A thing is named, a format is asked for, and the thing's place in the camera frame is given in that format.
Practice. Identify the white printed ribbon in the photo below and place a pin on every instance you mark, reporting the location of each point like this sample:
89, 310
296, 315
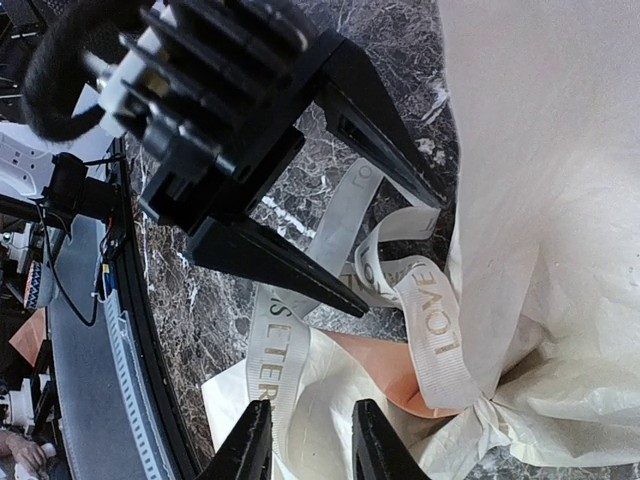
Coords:
280, 343

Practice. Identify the person hand at edge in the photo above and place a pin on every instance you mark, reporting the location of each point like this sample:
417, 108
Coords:
24, 452

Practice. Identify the beige wrapping paper sheet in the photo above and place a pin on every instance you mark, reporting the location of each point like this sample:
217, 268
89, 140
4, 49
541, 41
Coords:
543, 260

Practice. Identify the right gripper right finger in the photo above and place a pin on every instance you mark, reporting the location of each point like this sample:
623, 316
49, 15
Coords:
377, 451

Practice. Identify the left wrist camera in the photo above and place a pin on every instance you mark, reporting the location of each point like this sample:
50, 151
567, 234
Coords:
227, 58

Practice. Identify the white slotted cable duct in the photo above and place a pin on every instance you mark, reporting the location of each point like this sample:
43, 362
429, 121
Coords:
152, 451

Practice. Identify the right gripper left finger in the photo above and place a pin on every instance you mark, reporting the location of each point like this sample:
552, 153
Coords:
246, 454

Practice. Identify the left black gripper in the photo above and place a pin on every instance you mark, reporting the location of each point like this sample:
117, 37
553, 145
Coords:
197, 185

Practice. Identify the black front table rail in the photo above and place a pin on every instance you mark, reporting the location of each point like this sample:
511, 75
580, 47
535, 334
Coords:
127, 274

